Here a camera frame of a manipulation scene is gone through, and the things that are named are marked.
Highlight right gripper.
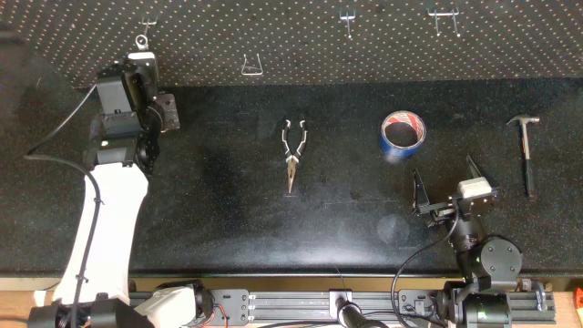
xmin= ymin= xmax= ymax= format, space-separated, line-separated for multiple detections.
xmin=412 ymin=154 xmax=485 ymax=228

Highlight black and white pliers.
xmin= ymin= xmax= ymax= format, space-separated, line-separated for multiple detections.
xmin=281 ymin=118 xmax=309 ymax=195

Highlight black pegboard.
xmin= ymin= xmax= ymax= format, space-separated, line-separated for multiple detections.
xmin=0 ymin=0 xmax=583 ymax=90

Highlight roll of blue tape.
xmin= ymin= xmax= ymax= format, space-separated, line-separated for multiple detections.
xmin=380 ymin=110 xmax=428 ymax=160

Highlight hammer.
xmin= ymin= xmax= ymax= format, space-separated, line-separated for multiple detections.
xmin=506 ymin=114 xmax=541 ymax=200

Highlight metal hook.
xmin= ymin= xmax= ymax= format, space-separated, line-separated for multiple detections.
xmin=240 ymin=53 xmax=265 ymax=77
xmin=140 ymin=15 xmax=159 ymax=36
xmin=426 ymin=7 xmax=462 ymax=38
xmin=339 ymin=10 xmax=357 ymax=39

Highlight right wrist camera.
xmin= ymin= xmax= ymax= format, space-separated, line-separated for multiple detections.
xmin=455 ymin=176 xmax=499 ymax=217

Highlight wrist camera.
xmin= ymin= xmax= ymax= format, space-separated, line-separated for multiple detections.
xmin=127 ymin=51 xmax=157 ymax=64
xmin=455 ymin=176 xmax=499 ymax=217

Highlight black cable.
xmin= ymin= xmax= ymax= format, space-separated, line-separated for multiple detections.
xmin=390 ymin=211 xmax=461 ymax=327
xmin=23 ymin=84 xmax=103 ymax=204

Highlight mounting rail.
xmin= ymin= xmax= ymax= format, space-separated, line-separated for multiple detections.
xmin=127 ymin=278 xmax=557 ymax=328

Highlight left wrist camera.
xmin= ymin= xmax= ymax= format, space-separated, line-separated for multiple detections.
xmin=127 ymin=51 xmax=157 ymax=64

